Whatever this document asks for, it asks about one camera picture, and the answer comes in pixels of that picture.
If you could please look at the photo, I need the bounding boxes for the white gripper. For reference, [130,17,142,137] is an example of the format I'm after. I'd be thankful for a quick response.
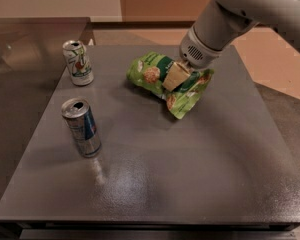
[163,27,221,91]

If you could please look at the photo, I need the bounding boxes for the white green 7up can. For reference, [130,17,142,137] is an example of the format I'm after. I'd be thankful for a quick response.
[62,40,94,86]

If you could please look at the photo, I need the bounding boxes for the blue silver energy drink can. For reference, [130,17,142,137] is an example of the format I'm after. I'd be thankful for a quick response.
[61,98,101,158]

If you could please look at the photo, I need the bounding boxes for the green rice chip bag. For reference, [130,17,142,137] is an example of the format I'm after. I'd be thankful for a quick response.
[127,52,214,119]

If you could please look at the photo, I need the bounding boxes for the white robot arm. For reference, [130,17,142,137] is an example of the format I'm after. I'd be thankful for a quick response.
[163,0,300,91]

